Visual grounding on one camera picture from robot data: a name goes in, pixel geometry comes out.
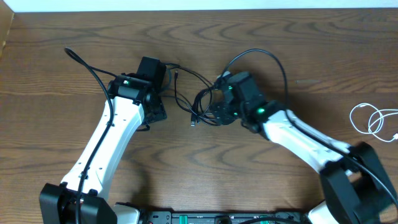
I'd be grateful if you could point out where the black usb cable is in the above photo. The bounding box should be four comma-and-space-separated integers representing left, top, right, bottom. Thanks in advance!
160, 62, 231, 128

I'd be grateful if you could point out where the white usb cable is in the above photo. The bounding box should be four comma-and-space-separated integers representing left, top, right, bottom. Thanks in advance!
349, 103, 398, 143

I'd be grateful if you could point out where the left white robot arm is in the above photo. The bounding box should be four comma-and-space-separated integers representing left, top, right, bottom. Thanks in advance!
39, 73, 167, 223

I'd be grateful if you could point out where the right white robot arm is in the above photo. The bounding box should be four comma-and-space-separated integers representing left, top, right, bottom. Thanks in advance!
210, 100, 397, 223

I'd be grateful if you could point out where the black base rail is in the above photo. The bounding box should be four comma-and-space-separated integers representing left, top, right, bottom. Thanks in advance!
114, 203, 312, 224

